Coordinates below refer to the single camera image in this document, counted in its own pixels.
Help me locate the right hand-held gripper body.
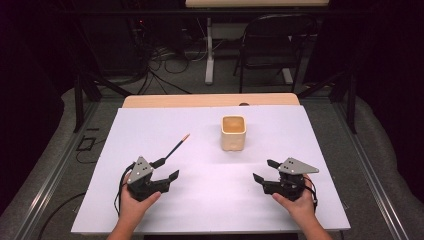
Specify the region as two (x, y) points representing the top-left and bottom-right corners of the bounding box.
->
(262, 157), (320, 202)

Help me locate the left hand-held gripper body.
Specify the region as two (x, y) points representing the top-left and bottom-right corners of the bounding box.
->
(125, 155), (171, 203)

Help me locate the black pencil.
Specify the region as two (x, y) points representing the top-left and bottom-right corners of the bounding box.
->
(164, 133), (191, 161)

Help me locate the beige square cup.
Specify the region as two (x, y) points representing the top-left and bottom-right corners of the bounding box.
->
(220, 114), (248, 152)

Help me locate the person's right hand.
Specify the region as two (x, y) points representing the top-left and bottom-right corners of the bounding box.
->
(271, 173), (316, 219)

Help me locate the person's left hand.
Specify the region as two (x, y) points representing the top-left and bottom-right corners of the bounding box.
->
(118, 173), (162, 222)

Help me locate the white table board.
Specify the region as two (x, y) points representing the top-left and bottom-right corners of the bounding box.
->
(70, 105), (352, 235)

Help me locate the wooden table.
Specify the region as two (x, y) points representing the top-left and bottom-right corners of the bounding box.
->
(121, 92), (301, 109)

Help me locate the white desk foot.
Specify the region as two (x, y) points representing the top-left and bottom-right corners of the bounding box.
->
(281, 67), (295, 86)

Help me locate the black metal stand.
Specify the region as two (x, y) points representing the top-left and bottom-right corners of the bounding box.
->
(72, 70), (133, 134)
(297, 67), (359, 135)

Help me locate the white desk leg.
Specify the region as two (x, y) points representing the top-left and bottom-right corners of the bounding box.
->
(204, 17), (215, 86)

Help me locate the black folding chair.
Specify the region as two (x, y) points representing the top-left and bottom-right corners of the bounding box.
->
(232, 13), (320, 95)

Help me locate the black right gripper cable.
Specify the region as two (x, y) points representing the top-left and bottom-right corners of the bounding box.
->
(301, 174), (319, 213)

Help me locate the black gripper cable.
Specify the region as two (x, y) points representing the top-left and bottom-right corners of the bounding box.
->
(113, 162), (136, 218)
(301, 174), (319, 213)

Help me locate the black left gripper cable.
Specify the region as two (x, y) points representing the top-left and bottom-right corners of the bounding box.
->
(113, 162), (136, 218)

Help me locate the black square floor frame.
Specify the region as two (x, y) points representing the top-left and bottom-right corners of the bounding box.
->
(75, 135), (97, 153)

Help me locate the aluminium floor rail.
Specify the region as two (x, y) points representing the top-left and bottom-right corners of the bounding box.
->
(333, 99), (412, 240)
(10, 99), (101, 240)

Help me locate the black floor cable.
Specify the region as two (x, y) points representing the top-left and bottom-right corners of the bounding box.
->
(36, 192), (87, 240)

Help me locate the bundle of floor cables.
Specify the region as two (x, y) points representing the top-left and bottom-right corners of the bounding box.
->
(132, 41), (208, 96)

